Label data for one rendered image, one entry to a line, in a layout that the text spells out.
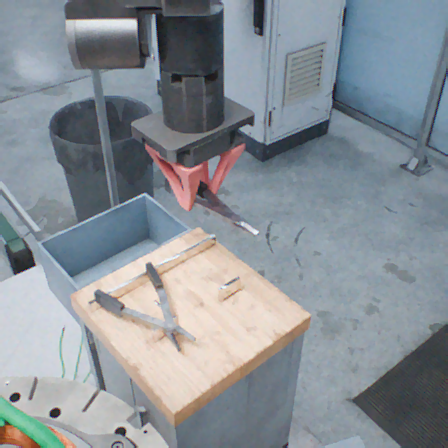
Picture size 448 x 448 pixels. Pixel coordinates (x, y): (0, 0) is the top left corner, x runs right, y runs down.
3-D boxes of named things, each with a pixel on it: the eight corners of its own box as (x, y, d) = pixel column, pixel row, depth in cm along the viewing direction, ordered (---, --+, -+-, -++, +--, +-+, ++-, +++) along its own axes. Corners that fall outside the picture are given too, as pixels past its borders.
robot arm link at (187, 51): (224, 3, 42) (223, -19, 46) (134, 4, 42) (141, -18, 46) (224, 86, 46) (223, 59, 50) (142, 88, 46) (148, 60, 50)
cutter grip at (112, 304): (94, 302, 60) (92, 292, 59) (100, 297, 60) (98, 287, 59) (121, 318, 58) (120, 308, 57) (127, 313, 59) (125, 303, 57)
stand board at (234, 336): (72, 308, 64) (69, 294, 63) (199, 240, 74) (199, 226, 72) (174, 428, 52) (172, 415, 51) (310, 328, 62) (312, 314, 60)
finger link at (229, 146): (151, 200, 58) (143, 122, 52) (204, 174, 61) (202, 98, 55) (192, 232, 54) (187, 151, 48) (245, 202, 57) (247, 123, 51)
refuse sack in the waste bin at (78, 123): (48, 191, 223) (30, 114, 201) (130, 159, 242) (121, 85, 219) (92, 240, 200) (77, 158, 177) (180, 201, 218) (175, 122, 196)
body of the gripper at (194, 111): (130, 140, 52) (121, 66, 47) (213, 106, 57) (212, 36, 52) (172, 169, 48) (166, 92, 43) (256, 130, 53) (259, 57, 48)
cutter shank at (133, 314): (121, 315, 58) (120, 311, 57) (125, 310, 58) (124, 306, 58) (171, 334, 56) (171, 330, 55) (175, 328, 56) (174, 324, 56)
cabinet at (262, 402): (105, 428, 80) (74, 309, 64) (203, 361, 90) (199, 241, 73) (185, 535, 69) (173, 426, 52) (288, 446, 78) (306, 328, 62)
